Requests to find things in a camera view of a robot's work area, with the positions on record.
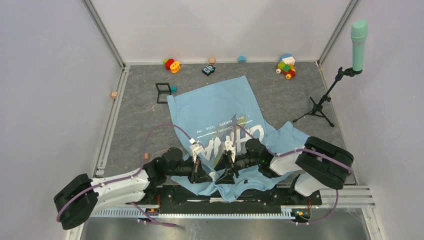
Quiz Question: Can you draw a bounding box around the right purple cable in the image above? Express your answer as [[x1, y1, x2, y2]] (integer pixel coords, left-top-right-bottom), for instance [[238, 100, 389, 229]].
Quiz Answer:
[[231, 124, 355, 225]]

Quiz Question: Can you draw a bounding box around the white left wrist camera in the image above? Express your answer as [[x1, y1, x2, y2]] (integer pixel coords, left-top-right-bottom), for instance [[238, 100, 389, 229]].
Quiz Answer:
[[189, 138, 205, 163]]

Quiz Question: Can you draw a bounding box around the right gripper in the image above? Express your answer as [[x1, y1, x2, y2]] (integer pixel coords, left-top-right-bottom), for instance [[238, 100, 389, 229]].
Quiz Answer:
[[212, 153, 260, 186]]

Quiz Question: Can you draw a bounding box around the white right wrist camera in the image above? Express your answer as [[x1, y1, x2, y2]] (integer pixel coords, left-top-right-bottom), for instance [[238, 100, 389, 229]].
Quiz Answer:
[[223, 140, 237, 163]]

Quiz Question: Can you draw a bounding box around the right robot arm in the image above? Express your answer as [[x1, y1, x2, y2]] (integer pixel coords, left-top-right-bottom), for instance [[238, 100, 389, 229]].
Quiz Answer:
[[215, 136, 354, 204]]

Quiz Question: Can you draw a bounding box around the black base frame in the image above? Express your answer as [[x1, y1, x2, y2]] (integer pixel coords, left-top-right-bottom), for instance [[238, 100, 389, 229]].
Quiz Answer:
[[125, 184, 322, 223]]

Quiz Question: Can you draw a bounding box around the tan cube on rail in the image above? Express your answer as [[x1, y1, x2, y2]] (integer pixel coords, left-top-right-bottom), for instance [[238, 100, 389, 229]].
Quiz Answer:
[[110, 91, 118, 100]]

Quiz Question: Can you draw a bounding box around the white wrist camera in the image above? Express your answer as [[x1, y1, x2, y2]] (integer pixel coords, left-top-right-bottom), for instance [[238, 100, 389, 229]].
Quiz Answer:
[[223, 140, 237, 163], [189, 138, 205, 163]]

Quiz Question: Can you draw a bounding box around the tan cube on table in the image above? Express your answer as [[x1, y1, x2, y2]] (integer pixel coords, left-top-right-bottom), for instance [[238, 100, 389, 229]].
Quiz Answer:
[[143, 152, 150, 161]]

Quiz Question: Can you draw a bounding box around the light blue printed t-shirt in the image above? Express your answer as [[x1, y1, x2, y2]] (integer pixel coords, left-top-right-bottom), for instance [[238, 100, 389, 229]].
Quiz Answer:
[[166, 75, 311, 203]]

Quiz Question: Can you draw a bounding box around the mint green microphone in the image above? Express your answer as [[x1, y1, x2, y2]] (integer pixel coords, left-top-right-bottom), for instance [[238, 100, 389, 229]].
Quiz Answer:
[[350, 19, 368, 72]]

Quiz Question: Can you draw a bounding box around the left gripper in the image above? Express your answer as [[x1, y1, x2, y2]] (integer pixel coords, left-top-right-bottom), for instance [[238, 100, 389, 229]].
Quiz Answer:
[[165, 154, 212, 184]]

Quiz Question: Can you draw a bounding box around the black blue toy car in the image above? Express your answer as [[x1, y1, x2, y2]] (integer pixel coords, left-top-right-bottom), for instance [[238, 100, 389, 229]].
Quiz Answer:
[[201, 64, 216, 76]]

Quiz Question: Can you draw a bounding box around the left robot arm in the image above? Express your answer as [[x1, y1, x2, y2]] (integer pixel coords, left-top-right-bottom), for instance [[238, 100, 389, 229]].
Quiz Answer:
[[53, 147, 213, 230]]

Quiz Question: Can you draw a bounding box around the blue round cap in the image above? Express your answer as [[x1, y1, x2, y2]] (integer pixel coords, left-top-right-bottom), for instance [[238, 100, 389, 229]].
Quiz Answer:
[[237, 55, 247, 64]]

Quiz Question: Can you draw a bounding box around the purple cable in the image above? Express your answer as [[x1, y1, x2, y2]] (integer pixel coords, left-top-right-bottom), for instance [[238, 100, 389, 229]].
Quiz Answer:
[[231, 124, 355, 225], [56, 123, 196, 223]]

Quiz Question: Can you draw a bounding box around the black microphone tripod stand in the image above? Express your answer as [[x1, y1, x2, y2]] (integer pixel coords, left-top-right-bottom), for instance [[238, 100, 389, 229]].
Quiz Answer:
[[292, 67, 363, 128]]

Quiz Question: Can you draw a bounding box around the black open brooch box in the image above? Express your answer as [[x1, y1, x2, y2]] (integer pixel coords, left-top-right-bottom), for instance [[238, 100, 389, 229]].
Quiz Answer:
[[155, 82, 172, 104]]

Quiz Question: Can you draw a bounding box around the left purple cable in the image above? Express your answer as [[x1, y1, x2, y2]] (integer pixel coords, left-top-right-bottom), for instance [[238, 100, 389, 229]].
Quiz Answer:
[[56, 123, 196, 223]]

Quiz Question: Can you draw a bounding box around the red orange green toy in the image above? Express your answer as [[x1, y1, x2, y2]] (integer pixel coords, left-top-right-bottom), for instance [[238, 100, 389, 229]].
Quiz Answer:
[[163, 58, 181, 74]]

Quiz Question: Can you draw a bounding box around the colourful building block toy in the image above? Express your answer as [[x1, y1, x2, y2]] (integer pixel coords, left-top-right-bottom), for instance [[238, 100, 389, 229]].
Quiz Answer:
[[275, 54, 296, 80]]

